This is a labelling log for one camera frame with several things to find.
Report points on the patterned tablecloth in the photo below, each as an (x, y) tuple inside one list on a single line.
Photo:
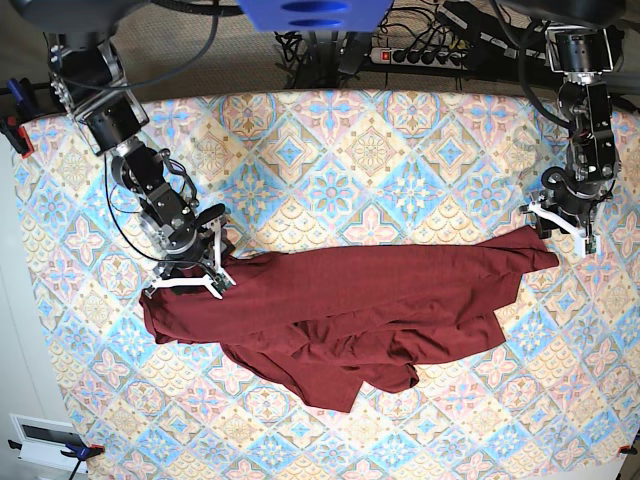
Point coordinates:
[(560, 400)]

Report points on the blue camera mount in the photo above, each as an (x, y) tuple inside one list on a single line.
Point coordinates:
[(315, 15)]

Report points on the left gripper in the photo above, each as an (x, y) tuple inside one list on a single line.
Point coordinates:
[(577, 209)]

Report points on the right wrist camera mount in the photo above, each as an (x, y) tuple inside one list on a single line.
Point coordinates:
[(200, 280)]

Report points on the maroon t-shirt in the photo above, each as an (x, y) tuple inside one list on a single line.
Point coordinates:
[(322, 323)]

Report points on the black power strip red switch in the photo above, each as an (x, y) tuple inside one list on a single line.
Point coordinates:
[(437, 58)]

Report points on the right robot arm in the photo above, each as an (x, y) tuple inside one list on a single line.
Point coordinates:
[(88, 78)]

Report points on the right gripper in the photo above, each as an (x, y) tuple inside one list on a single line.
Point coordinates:
[(190, 241)]

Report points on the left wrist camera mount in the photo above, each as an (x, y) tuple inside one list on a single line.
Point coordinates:
[(585, 242)]

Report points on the orange right clamp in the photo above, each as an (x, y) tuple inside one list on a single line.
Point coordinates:
[(629, 450)]

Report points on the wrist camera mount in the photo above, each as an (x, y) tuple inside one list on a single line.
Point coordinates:
[(585, 242), (200, 280)]

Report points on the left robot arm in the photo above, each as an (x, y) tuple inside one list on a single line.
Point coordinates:
[(577, 46)]

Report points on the white wall socket plate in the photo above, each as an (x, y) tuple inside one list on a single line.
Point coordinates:
[(42, 441)]

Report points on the blue orange lower clamp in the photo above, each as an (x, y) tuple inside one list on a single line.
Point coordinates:
[(75, 452)]

